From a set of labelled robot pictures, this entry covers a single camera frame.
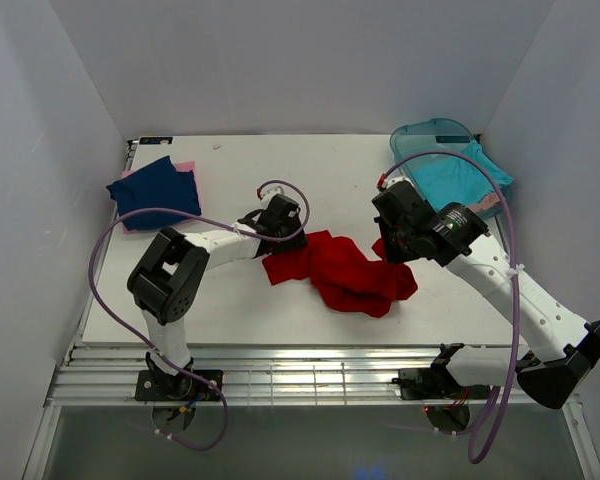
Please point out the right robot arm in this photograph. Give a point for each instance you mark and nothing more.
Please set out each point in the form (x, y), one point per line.
(553, 350)

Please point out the blue label sticker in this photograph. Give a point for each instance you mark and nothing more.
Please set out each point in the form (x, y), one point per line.
(156, 140)

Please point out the pink folded t shirt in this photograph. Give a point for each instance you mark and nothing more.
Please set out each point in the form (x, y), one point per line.
(182, 167)

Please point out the salmon pink t shirt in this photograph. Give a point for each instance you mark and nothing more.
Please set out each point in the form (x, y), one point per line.
(486, 203)

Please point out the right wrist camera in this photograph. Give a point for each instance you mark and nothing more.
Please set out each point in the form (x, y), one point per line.
(385, 181)

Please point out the aluminium rail frame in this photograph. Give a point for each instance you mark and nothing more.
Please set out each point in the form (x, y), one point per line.
(309, 392)

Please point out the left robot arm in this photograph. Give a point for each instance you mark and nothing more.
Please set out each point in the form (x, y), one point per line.
(166, 279)

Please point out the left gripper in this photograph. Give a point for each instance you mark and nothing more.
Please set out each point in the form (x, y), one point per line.
(290, 239)

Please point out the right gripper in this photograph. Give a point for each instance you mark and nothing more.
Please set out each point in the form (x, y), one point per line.
(393, 248)

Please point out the red t shirt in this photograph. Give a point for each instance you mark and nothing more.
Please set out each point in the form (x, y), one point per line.
(346, 280)

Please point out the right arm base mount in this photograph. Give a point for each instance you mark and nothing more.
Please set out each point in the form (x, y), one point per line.
(427, 383)

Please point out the turquoise t shirt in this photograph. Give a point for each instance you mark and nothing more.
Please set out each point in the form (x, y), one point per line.
(444, 179)

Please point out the teal plastic bin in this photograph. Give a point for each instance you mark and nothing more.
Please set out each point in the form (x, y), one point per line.
(438, 136)

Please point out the navy blue folded t shirt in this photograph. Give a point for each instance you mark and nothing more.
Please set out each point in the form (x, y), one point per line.
(152, 192)

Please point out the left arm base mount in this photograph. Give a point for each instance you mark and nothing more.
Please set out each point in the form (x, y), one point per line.
(157, 387)

